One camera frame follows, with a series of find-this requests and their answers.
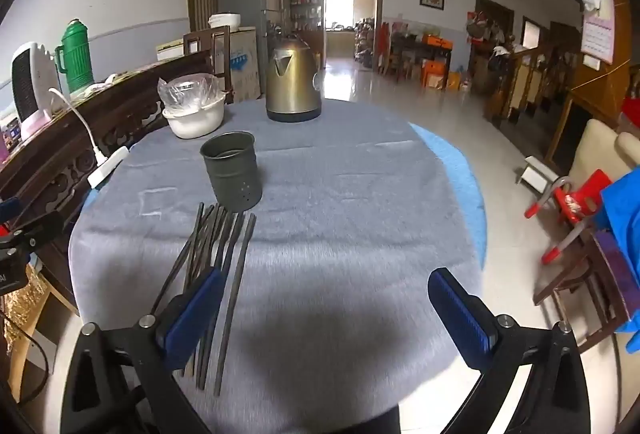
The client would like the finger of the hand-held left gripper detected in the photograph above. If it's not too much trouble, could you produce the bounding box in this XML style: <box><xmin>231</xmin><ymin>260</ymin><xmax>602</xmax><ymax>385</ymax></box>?
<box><xmin>0</xmin><ymin>197</ymin><xmax>25</xmax><ymax>222</ymax></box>
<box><xmin>0</xmin><ymin>211</ymin><xmax>66</xmax><ymax>249</ymax></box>

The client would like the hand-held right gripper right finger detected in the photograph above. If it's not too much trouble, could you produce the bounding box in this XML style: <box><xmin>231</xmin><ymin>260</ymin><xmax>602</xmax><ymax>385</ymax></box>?
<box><xmin>428</xmin><ymin>267</ymin><xmax>593</xmax><ymax>434</ymax></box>

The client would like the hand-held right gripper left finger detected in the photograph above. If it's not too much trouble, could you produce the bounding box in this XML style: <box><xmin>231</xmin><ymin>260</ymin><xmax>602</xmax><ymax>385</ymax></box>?
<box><xmin>60</xmin><ymin>268</ymin><xmax>226</xmax><ymax>434</ymax></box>

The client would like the bundle of dark chopsticks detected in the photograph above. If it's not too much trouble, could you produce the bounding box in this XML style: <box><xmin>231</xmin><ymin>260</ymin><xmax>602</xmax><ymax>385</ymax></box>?
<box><xmin>150</xmin><ymin>201</ymin><xmax>257</xmax><ymax>397</ymax></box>

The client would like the grey metal utensil holder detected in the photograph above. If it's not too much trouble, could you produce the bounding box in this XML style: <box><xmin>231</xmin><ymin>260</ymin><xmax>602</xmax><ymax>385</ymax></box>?
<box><xmin>200</xmin><ymin>131</ymin><xmax>264</xmax><ymax>211</ymax></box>

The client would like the golden patterned cloth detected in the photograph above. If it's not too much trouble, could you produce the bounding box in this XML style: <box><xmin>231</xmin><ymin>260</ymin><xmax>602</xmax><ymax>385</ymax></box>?
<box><xmin>0</xmin><ymin>264</ymin><xmax>51</xmax><ymax>355</ymax></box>

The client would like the white power strip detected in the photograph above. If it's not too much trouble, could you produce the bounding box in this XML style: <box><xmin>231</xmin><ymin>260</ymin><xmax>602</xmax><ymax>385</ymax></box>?
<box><xmin>87</xmin><ymin>146</ymin><xmax>131</xmax><ymax>188</ymax></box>

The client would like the blue tablecloth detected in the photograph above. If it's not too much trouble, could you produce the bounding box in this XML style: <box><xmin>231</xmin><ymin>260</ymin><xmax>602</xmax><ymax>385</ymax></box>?
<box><xmin>410</xmin><ymin>121</ymin><xmax>488</xmax><ymax>267</ymax></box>

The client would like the white fan heater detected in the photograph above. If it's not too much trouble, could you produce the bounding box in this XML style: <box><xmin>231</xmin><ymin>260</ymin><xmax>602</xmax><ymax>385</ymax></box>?
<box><xmin>11</xmin><ymin>42</ymin><xmax>56</xmax><ymax>136</ymax></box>

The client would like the brown wooden chair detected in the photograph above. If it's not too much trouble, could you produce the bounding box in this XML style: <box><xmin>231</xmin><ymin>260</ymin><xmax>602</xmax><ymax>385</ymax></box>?
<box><xmin>532</xmin><ymin>224</ymin><xmax>640</xmax><ymax>356</ymax></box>

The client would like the red plastic chair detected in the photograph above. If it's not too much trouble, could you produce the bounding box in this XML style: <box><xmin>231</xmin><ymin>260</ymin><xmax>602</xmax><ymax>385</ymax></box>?
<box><xmin>524</xmin><ymin>169</ymin><xmax>616</xmax><ymax>266</ymax></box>

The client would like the white step stool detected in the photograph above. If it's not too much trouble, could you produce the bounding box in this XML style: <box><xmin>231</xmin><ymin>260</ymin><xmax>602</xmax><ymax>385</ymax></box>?
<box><xmin>517</xmin><ymin>155</ymin><xmax>562</xmax><ymax>193</ymax></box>

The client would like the green thermos flask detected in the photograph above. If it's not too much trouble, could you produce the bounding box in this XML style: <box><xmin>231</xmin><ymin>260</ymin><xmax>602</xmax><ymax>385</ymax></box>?
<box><xmin>54</xmin><ymin>19</ymin><xmax>96</xmax><ymax>94</ymax></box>

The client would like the grey tablecloth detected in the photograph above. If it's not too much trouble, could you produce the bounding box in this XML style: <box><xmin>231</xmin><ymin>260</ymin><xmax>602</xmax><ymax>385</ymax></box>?
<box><xmin>67</xmin><ymin>99</ymin><xmax>483</xmax><ymax>434</ymax></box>

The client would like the white plastic basin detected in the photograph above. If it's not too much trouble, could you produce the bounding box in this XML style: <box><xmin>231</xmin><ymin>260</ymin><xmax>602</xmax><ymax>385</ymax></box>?
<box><xmin>162</xmin><ymin>93</ymin><xmax>226</xmax><ymax>140</ymax></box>

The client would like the blue cloth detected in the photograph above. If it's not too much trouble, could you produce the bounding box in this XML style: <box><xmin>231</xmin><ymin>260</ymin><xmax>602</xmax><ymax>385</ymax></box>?
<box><xmin>599</xmin><ymin>165</ymin><xmax>640</xmax><ymax>355</ymax></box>

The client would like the clear plastic bag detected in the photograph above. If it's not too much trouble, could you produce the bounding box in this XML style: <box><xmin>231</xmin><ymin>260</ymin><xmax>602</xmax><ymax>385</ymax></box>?
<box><xmin>157</xmin><ymin>73</ymin><xmax>224</xmax><ymax>111</ymax></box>

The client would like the beige sofa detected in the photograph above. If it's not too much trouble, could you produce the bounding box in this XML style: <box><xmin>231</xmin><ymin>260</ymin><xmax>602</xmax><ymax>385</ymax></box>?
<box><xmin>567</xmin><ymin>118</ymin><xmax>640</xmax><ymax>195</ymax></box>

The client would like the dark wooden chair back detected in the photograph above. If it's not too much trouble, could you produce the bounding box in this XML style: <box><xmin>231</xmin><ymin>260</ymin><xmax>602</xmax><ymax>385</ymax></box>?
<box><xmin>182</xmin><ymin>26</ymin><xmax>234</xmax><ymax>105</ymax></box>

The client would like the tall orange box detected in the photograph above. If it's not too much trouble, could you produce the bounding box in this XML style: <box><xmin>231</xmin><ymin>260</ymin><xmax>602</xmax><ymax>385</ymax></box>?
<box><xmin>421</xmin><ymin>59</ymin><xmax>449</xmax><ymax>90</ymax></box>

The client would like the wooden staircase railing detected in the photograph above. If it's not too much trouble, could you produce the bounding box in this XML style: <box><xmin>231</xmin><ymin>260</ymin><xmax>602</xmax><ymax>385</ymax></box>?
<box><xmin>484</xmin><ymin>39</ymin><xmax>583</xmax><ymax>131</ymax></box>

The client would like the gold electric kettle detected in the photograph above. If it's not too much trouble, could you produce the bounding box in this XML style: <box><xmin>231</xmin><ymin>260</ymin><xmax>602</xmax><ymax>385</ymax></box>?
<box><xmin>265</xmin><ymin>34</ymin><xmax>323</xmax><ymax>123</ymax></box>

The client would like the wooden side table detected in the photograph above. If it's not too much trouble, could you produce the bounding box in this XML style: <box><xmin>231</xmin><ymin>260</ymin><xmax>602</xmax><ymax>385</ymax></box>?
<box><xmin>389</xmin><ymin>32</ymin><xmax>454</xmax><ymax>84</ymax></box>

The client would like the thin black cable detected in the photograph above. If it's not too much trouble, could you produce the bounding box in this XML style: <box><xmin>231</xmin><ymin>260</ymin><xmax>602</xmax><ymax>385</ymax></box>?
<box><xmin>0</xmin><ymin>309</ymin><xmax>49</xmax><ymax>406</ymax></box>

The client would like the white power cable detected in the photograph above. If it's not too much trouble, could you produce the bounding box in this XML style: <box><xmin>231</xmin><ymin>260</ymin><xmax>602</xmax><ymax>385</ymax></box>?
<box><xmin>48</xmin><ymin>87</ymin><xmax>109</xmax><ymax>163</ymax></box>

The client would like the wall calendar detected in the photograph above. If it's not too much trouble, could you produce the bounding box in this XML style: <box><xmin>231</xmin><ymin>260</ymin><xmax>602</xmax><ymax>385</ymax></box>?
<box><xmin>580</xmin><ymin>0</ymin><xmax>616</xmax><ymax>65</ymax></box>

